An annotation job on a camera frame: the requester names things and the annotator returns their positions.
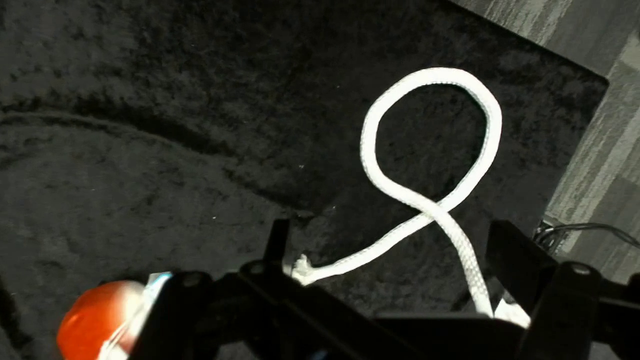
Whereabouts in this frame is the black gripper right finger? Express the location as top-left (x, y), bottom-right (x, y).
top-left (483, 218), bottom-right (558, 308)

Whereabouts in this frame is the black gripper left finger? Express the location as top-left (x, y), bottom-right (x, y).
top-left (262, 216), bottom-right (294, 271)

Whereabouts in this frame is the white rope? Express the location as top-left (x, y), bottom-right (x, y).
top-left (284, 63), bottom-right (533, 329)

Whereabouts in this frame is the black velvet tablecloth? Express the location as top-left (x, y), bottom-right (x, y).
top-left (0, 0), bottom-right (611, 360)

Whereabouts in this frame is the grey floor cable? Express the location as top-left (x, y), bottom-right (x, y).
top-left (532, 216), bottom-right (640, 255)

